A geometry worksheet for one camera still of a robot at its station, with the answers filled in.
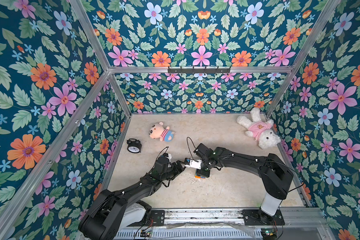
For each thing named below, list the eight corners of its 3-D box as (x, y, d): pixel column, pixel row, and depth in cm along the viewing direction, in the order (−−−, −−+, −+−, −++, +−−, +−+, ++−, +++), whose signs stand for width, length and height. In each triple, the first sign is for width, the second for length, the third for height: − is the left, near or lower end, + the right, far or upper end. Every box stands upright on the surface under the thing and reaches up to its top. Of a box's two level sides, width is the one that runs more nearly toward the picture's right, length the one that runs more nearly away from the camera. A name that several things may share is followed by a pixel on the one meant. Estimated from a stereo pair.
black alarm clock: (130, 153, 100) (124, 145, 92) (132, 146, 103) (127, 138, 96) (141, 153, 100) (137, 145, 92) (143, 146, 103) (139, 138, 96)
